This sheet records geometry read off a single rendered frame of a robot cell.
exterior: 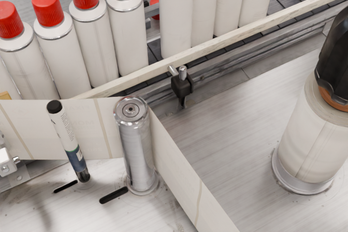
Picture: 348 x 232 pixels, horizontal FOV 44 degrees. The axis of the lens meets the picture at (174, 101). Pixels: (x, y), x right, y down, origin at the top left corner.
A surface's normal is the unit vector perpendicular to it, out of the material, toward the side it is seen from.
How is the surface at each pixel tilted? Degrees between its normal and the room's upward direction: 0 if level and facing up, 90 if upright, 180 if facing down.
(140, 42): 90
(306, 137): 91
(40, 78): 90
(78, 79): 90
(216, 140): 0
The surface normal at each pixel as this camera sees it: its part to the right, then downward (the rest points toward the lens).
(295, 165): -0.72, 0.55
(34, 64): 0.73, 0.56
